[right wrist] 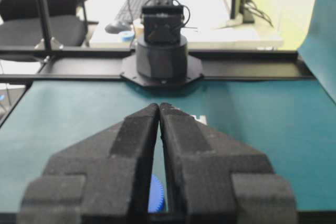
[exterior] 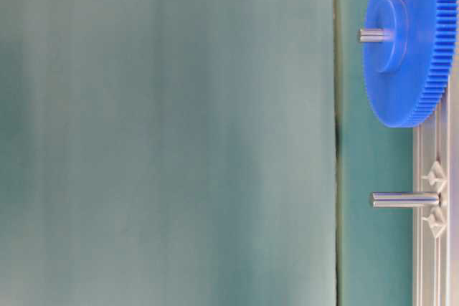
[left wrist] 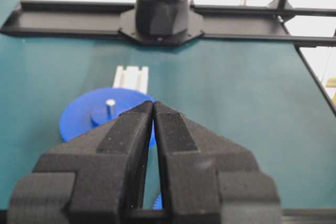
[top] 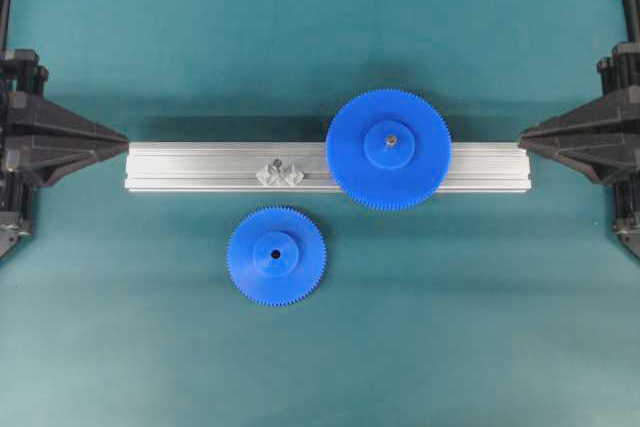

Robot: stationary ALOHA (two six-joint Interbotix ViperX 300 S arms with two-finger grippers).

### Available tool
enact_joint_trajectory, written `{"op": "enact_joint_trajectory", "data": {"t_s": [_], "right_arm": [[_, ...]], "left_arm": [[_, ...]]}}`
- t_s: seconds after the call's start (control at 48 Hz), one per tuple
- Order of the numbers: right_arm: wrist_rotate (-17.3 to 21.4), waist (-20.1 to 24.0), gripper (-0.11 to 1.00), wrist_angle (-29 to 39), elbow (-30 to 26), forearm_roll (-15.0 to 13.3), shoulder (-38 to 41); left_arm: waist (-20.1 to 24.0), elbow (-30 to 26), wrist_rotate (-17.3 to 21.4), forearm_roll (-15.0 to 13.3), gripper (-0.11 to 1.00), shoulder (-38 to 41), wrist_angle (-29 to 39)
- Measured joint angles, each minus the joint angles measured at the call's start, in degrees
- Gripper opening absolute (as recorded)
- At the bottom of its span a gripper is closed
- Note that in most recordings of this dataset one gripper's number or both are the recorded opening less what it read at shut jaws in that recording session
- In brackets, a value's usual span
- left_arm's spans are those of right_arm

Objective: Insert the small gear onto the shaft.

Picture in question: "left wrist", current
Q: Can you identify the small blue gear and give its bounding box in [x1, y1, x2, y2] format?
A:
[153, 193, 163, 210]

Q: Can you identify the silver aluminium extrusion rail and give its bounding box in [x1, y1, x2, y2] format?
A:
[112, 65, 149, 94]

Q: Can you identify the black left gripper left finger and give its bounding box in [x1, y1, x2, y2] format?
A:
[7, 101, 153, 223]

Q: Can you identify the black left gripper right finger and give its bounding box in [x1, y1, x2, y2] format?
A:
[153, 102, 282, 223]

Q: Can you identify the large blue gear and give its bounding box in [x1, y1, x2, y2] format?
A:
[59, 88, 154, 142]

